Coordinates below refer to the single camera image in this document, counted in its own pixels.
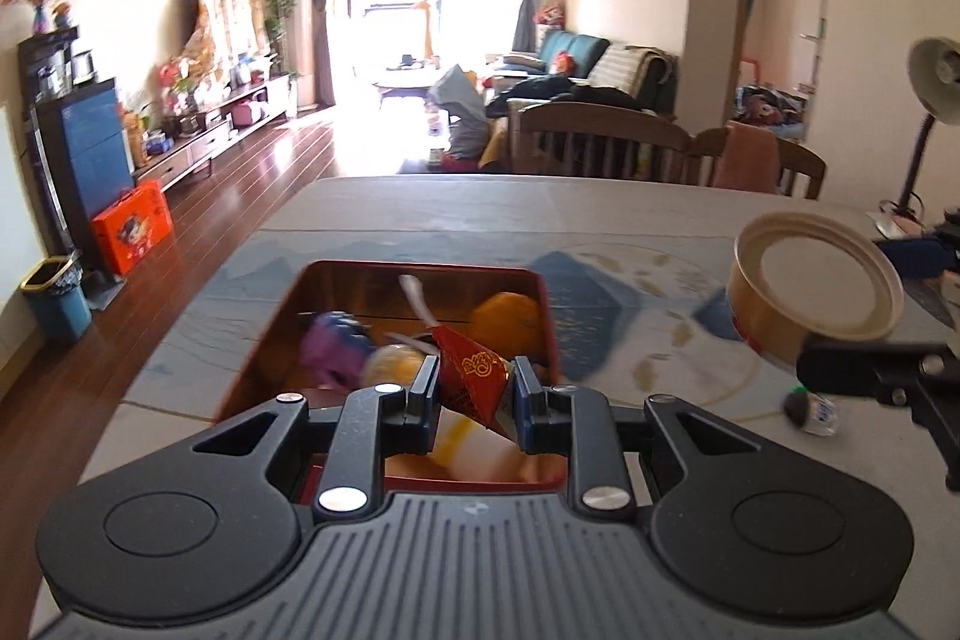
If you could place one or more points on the purple toy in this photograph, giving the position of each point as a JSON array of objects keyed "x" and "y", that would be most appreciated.
[{"x": 334, "y": 347}]

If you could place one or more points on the gold round tin can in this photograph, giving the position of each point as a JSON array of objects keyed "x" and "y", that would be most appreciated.
[{"x": 817, "y": 280}]

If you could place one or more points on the wooden television stand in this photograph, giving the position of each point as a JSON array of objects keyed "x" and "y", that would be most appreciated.
[{"x": 210, "y": 134}]

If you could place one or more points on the black jacket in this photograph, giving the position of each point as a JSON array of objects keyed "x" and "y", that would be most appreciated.
[{"x": 555, "y": 89}]

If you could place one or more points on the grey bag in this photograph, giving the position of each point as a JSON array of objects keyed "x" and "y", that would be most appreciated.
[{"x": 461, "y": 108}]

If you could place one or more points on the cloth-covered television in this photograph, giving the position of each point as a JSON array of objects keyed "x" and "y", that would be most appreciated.
[{"x": 225, "y": 21}]

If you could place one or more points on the low coffee table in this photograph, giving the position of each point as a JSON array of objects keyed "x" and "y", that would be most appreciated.
[{"x": 409, "y": 84}]

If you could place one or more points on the pink cloth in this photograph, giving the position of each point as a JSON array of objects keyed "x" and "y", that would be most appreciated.
[{"x": 746, "y": 156}]

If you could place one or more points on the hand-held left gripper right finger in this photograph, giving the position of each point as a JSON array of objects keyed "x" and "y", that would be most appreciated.
[{"x": 529, "y": 407}]

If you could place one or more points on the red snack packet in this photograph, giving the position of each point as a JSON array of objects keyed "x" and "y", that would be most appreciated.
[{"x": 472, "y": 377}]

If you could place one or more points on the orange gift box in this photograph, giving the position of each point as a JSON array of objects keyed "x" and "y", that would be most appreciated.
[{"x": 135, "y": 227}]

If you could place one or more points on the white standing air conditioner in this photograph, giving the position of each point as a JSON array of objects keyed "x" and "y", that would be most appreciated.
[{"x": 298, "y": 25}]

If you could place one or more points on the black cabinet with blue front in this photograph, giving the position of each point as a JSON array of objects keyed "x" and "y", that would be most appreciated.
[{"x": 94, "y": 160}]

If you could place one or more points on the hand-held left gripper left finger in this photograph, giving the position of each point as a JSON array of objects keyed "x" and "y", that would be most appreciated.
[{"x": 424, "y": 404}]

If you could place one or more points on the white spoon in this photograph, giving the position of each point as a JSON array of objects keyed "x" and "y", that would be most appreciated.
[{"x": 416, "y": 302}]

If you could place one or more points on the wooden dining chair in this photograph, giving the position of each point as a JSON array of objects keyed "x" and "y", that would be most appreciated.
[
  {"x": 802, "y": 168},
  {"x": 600, "y": 141}
]

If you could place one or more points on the red flowers beside sofa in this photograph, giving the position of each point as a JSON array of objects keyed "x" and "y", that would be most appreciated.
[{"x": 549, "y": 15}]

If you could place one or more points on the blue trash bin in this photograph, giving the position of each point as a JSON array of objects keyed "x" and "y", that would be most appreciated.
[{"x": 56, "y": 302}]

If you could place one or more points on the red flower arrangement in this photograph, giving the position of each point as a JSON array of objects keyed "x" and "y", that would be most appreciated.
[{"x": 176, "y": 81}]

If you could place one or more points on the orange fruit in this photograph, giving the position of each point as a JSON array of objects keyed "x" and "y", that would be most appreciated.
[{"x": 506, "y": 325}]

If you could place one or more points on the teal sofa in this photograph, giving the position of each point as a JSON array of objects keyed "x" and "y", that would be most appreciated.
[{"x": 577, "y": 51}]

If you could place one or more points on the green potted plant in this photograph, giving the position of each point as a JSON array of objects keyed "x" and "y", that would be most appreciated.
[{"x": 279, "y": 14}]

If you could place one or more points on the small bottle with dark cap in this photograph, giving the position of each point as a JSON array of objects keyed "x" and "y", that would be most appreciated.
[{"x": 814, "y": 413}]

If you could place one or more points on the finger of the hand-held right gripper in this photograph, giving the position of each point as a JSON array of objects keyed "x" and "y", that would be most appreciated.
[
  {"x": 862, "y": 370},
  {"x": 911, "y": 254}
]

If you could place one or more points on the desk lamp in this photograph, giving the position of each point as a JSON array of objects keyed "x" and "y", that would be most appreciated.
[{"x": 930, "y": 78}]

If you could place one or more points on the red rectangular tin box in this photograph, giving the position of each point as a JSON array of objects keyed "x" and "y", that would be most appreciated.
[{"x": 352, "y": 286}]

